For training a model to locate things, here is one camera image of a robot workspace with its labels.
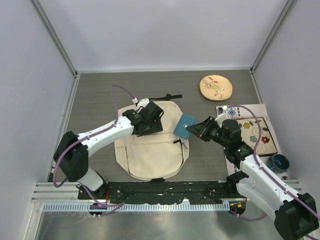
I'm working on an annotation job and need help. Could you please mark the round bird pattern plate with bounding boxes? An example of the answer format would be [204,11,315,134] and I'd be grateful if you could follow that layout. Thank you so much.
[199,74,233,101]

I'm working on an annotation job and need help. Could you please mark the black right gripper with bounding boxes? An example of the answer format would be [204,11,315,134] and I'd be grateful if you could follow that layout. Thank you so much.
[186,116,230,148]

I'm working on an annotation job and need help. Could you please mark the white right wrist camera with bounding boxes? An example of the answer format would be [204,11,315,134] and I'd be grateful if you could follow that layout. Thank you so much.
[215,105,228,125]

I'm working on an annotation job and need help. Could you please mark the black mounting base plate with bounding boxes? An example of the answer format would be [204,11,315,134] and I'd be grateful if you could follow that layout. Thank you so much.
[76,181,244,205]

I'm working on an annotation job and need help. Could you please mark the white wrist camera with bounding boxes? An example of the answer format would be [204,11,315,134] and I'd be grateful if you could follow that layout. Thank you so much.
[215,105,228,125]
[132,97,150,107]

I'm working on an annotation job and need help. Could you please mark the small blue wallet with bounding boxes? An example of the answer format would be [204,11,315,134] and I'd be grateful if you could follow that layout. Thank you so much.
[173,113,197,140]

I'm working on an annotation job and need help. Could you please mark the blue ceramic mug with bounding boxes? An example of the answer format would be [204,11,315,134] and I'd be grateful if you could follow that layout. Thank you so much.
[266,153,290,174]

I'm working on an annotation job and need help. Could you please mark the patterned white placemat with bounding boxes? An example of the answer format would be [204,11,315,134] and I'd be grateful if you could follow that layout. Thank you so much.
[215,103,289,181]

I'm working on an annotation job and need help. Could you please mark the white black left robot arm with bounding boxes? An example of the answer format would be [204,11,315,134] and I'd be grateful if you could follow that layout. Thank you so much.
[53,101,164,200]

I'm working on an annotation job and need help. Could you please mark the cream canvas backpack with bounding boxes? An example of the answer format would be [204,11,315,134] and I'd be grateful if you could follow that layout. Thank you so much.
[114,100,190,181]

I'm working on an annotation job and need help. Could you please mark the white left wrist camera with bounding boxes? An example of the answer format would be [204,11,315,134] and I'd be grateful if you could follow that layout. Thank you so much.
[132,97,150,107]

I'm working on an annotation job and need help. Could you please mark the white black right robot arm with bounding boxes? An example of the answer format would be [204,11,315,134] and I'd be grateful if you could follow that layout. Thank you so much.
[187,117,320,240]

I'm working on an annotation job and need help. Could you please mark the square flower pattern plate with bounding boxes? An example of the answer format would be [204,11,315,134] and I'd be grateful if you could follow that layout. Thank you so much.
[235,117,278,157]

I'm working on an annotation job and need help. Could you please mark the white slotted cable duct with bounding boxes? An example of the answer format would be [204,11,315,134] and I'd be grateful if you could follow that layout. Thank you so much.
[42,200,230,212]

